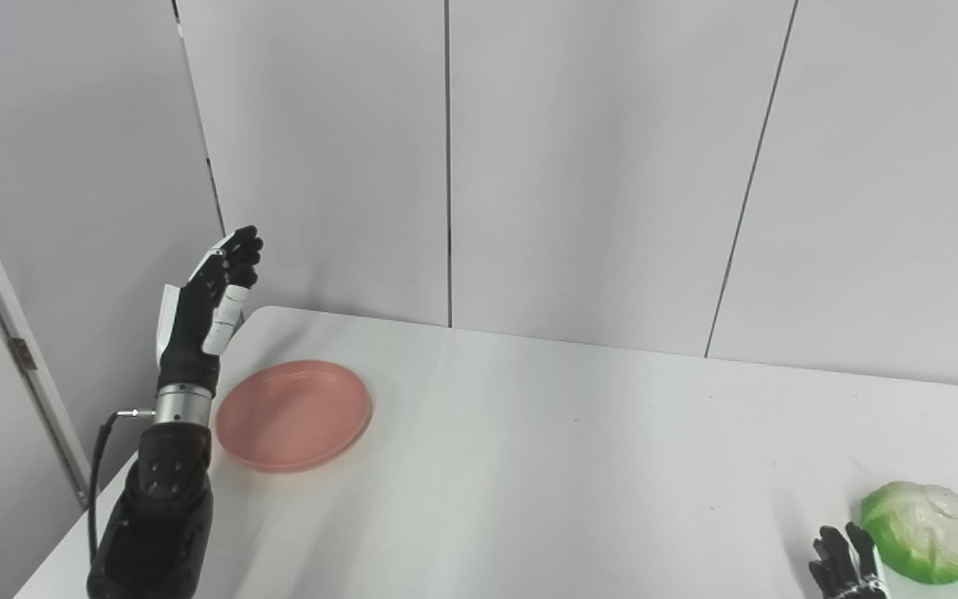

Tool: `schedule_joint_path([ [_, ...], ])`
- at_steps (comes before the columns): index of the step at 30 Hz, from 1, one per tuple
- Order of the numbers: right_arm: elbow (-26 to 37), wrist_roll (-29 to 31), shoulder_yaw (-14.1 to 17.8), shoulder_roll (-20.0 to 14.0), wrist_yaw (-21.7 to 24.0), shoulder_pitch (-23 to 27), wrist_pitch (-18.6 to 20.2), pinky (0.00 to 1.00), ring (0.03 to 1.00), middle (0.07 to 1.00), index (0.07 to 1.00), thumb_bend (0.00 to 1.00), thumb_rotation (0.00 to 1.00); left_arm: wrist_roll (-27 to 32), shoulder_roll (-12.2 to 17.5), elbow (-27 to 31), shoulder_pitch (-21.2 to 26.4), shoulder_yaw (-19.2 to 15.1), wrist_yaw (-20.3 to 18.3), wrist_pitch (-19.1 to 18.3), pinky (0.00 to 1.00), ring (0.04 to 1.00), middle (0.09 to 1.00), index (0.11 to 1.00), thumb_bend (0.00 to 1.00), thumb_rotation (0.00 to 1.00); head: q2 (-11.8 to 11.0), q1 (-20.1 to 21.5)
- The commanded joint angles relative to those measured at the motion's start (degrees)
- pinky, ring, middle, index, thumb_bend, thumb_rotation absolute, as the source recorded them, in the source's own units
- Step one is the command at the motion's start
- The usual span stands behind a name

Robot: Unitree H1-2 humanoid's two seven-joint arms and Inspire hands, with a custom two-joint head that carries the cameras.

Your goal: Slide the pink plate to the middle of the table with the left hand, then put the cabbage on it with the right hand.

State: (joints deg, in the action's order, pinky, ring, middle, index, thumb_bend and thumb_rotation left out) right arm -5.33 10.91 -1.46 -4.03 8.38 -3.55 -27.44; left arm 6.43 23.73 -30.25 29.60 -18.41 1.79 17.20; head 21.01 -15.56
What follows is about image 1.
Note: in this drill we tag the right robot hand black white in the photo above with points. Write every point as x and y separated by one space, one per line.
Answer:
846 567

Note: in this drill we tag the pink round plate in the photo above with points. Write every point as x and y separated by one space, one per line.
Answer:
294 414

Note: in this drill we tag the green white cabbage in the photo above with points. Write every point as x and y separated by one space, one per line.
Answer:
924 531

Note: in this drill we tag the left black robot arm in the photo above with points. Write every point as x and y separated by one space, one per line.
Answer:
156 499

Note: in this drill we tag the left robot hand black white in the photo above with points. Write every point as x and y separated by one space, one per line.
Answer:
200 320

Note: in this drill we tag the metal door hinge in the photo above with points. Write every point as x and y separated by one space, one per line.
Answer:
23 353

